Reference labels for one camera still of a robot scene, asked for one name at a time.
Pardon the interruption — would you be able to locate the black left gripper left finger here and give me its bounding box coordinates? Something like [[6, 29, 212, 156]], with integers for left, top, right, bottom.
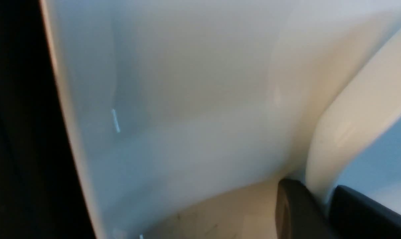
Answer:
[[275, 179, 340, 239]]

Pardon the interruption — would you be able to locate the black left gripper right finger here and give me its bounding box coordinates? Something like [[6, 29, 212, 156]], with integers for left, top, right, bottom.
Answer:
[[329, 186, 401, 239]]

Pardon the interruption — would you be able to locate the large white square plate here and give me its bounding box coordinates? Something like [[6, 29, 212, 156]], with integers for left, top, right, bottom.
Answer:
[[40, 0, 401, 239]]

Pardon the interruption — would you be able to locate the black serving tray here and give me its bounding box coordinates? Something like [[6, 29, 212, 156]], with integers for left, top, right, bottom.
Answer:
[[0, 0, 96, 239]]

